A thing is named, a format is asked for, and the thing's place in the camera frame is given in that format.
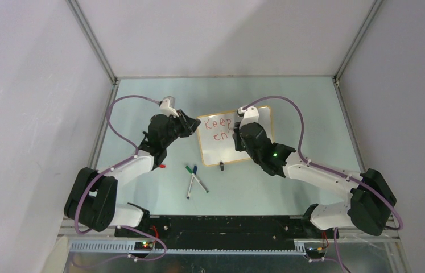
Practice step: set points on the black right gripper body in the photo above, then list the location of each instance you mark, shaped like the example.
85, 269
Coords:
240, 145

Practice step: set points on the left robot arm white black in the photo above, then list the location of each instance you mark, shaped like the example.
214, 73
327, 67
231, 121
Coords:
92, 201

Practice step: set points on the grey cable duct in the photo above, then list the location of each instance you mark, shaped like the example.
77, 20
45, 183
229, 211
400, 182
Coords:
132, 247

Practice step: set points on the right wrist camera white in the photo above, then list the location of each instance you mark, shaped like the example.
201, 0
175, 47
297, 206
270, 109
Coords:
248, 115

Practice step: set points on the blue marker pen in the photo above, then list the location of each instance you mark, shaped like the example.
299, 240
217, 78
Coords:
192, 171

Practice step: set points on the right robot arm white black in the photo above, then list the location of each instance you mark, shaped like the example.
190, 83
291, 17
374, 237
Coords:
366, 198

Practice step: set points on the right aluminium corner post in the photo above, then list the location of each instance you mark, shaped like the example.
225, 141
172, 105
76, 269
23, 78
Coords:
358, 38

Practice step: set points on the whiteboard with orange frame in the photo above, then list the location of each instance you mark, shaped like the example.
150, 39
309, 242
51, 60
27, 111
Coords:
216, 143

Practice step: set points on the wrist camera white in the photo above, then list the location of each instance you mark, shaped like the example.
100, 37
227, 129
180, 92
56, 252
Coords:
167, 108
248, 115

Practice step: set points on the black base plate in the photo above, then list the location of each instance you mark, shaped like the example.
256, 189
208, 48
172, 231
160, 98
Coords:
231, 232

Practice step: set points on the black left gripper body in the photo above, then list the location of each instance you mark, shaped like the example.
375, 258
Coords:
173, 133

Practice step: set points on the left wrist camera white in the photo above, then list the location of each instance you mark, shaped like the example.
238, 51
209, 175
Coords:
167, 108

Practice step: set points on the aluminium corner post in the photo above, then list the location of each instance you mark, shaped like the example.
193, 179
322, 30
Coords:
358, 38
91, 37

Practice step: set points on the left aluminium corner post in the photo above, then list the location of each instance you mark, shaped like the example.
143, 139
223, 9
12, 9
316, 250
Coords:
91, 37

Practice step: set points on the green marker pen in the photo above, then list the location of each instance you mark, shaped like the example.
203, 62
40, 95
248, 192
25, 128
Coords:
201, 184

